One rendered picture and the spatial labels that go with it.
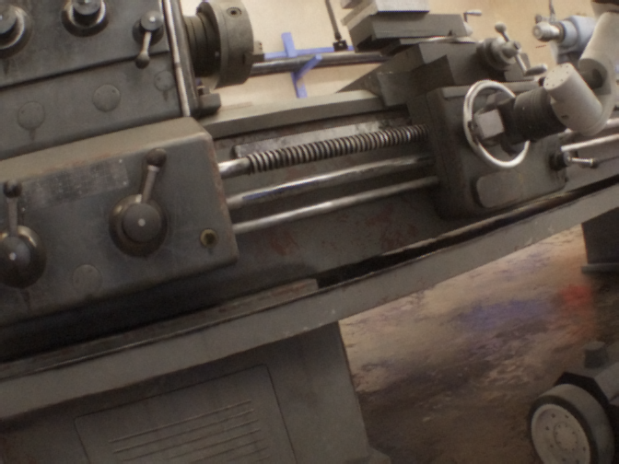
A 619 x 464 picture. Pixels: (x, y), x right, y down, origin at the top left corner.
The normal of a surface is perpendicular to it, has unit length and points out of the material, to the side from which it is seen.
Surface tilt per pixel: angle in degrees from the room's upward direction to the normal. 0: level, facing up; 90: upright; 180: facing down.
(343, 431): 90
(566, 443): 90
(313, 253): 90
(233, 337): 90
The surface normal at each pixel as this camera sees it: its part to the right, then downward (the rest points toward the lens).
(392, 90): 0.42, -0.07
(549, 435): -0.91, 0.24
